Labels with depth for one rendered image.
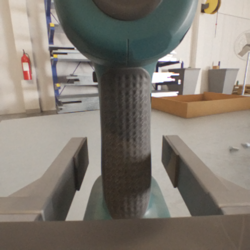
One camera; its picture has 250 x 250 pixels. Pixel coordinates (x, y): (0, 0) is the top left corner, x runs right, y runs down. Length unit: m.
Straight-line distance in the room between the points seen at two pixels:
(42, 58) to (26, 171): 4.38
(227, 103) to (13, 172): 0.82
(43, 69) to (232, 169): 4.51
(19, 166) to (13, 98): 4.37
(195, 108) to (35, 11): 4.45
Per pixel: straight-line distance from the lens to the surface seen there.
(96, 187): 0.18
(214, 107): 0.83
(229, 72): 6.59
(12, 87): 4.72
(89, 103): 3.67
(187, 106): 0.71
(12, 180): 0.36
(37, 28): 4.77
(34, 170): 0.37
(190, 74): 5.31
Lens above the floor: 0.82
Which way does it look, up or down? 16 degrees down
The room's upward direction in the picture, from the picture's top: 1 degrees counter-clockwise
